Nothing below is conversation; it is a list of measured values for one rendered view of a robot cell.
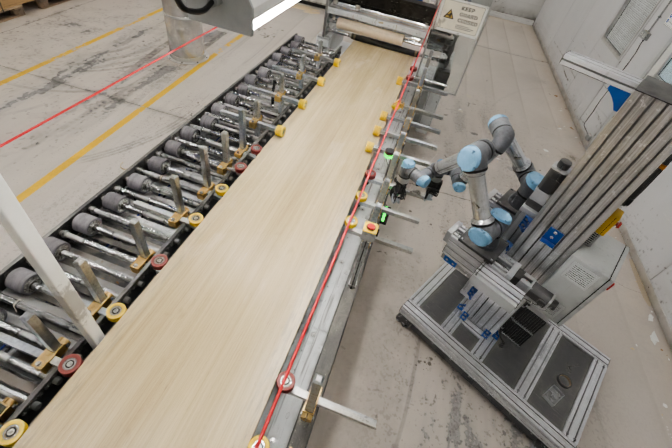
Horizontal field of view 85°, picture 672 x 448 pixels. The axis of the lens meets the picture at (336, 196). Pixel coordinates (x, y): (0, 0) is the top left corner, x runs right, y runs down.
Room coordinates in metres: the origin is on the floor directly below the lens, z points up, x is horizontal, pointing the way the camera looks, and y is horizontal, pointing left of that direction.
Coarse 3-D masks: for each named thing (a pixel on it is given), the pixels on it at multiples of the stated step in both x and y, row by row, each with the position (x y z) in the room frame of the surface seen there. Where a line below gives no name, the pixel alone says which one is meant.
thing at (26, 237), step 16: (0, 176) 0.60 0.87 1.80; (0, 192) 0.58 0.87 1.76; (0, 208) 0.56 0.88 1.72; (16, 208) 0.59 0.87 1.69; (16, 224) 0.57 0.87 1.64; (32, 224) 0.60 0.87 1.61; (16, 240) 0.56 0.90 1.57; (32, 240) 0.58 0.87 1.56; (32, 256) 0.56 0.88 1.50; (48, 256) 0.59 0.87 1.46; (48, 272) 0.57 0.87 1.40; (48, 288) 0.57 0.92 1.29; (64, 288) 0.58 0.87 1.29; (64, 304) 0.56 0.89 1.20; (80, 304) 0.59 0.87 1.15; (80, 320) 0.56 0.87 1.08; (96, 336) 0.58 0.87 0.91
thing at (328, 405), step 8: (296, 392) 0.55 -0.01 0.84; (304, 392) 0.55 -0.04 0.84; (304, 400) 0.53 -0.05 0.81; (320, 400) 0.54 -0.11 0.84; (328, 400) 0.54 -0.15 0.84; (328, 408) 0.51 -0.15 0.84; (336, 408) 0.52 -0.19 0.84; (344, 408) 0.52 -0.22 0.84; (344, 416) 0.50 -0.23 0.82; (352, 416) 0.50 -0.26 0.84; (360, 416) 0.51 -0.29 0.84; (368, 424) 0.48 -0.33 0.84
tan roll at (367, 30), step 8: (336, 24) 4.44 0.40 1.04; (344, 24) 4.42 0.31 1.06; (352, 24) 4.42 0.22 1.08; (360, 24) 4.42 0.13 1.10; (360, 32) 4.39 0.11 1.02; (368, 32) 4.37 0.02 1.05; (376, 32) 4.36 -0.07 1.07; (384, 32) 4.35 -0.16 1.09; (392, 32) 4.36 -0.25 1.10; (384, 40) 4.35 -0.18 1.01; (392, 40) 4.32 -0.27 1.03; (400, 40) 4.30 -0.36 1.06; (408, 40) 4.34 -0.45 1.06
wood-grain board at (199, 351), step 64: (384, 64) 3.94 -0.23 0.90; (320, 128) 2.47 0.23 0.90; (256, 192) 1.62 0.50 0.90; (320, 192) 1.74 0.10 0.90; (192, 256) 1.06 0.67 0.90; (256, 256) 1.15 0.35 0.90; (320, 256) 1.23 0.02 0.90; (128, 320) 0.68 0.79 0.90; (192, 320) 0.73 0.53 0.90; (256, 320) 0.80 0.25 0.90; (128, 384) 0.43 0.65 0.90; (192, 384) 0.48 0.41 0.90; (256, 384) 0.53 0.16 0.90
